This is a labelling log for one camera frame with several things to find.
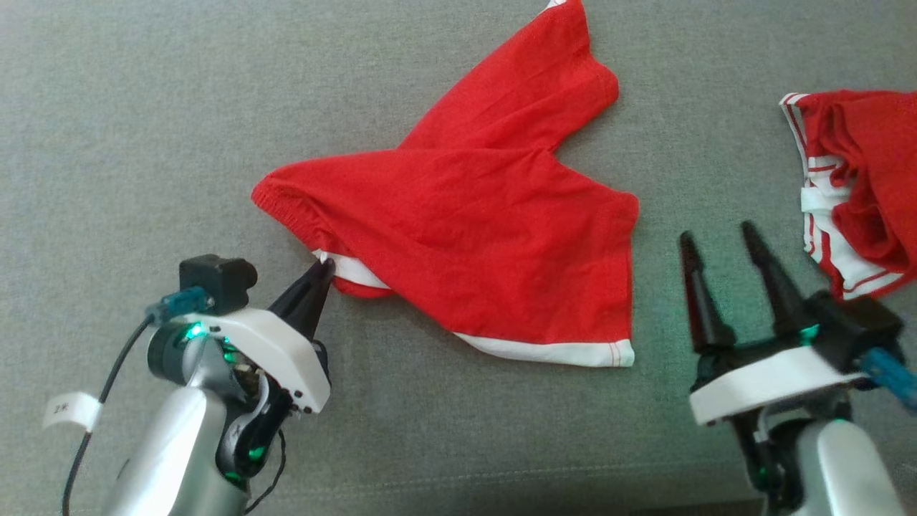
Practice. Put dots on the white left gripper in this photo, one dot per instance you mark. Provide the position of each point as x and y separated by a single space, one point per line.
279 351

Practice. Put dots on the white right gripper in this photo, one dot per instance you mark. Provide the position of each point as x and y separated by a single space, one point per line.
766 380

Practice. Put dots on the red shirt with white sleeves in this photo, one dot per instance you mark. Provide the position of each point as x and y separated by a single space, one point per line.
874 179

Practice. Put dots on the red shorts with white trim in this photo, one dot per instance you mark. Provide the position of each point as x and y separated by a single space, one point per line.
487 236

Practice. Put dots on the grey sofa seat cushion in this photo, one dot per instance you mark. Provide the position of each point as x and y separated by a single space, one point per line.
143 143

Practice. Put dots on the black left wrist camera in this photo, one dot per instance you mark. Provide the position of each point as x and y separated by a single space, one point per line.
215 279

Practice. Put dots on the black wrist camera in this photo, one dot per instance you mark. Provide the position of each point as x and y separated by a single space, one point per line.
860 330
215 279

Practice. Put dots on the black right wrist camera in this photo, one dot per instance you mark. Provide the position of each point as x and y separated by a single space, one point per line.
860 330

